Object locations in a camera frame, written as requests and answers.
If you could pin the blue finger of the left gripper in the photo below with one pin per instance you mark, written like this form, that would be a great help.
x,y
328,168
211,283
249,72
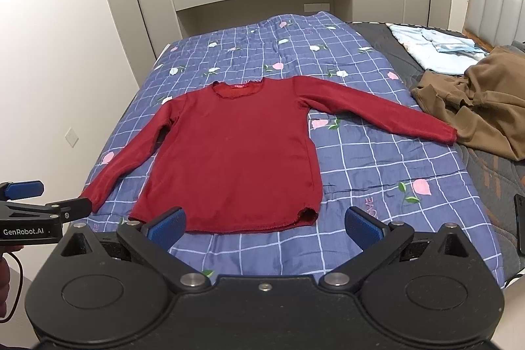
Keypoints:
x,y
10,191
71,209

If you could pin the grey padded wooden headboard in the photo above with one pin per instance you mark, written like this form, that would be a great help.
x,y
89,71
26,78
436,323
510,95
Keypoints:
x,y
491,23

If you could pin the brown garment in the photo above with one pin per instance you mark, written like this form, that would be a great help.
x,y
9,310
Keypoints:
x,y
485,104

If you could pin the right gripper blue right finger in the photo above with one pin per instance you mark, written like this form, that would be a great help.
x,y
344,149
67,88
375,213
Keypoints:
x,y
380,243

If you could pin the dark grey mattress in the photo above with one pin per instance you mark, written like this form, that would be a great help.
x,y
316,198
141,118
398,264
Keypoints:
x,y
496,179

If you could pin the red long-sleeve sweater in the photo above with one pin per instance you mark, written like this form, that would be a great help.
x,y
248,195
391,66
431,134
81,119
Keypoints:
x,y
239,159

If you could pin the light blue folded cloth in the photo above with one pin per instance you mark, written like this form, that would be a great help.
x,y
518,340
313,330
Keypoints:
x,y
436,51

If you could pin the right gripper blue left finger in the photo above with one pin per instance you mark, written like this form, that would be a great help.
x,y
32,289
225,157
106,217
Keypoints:
x,y
149,244

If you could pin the white wall socket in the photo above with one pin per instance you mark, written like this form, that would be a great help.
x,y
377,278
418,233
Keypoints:
x,y
71,137

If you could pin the person's left hand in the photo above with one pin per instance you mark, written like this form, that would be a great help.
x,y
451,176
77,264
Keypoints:
x,y
5,276

